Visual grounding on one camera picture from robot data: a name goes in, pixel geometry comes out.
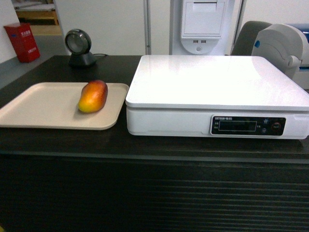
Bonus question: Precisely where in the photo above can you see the grey office chair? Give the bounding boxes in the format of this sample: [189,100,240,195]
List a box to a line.
[230,21,271,56]

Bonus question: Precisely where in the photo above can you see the red yellow mango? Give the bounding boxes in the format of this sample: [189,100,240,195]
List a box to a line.
[78,80,108,113]

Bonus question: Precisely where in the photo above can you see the white label printer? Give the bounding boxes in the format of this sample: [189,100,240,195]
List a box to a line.
[252,24,309,90]

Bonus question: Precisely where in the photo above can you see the red fire extinguisher box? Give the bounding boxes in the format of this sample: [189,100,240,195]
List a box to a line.
[4,23,41,63]

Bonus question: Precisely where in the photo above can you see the white POS terminal stand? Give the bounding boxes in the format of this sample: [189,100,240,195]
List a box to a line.
[169,0,243,55]

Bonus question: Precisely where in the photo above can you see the white checkout scale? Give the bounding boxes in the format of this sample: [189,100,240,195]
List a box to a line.
[126,55,309,139]

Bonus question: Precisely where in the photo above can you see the black checkout counter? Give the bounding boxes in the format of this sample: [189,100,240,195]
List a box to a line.
[0,55,309,232]

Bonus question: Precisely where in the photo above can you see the wooden pallet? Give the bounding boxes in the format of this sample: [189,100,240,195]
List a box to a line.
[12,0,59,25]

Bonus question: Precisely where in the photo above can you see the white blue printer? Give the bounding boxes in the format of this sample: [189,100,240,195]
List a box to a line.
[286,24,309,44]

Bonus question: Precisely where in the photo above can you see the beige plastic tray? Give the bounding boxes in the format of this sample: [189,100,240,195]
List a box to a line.
[0,82,129,130]

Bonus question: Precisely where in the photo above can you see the black barcode scanner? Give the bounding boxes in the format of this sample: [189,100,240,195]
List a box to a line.
[65,29,96,68]

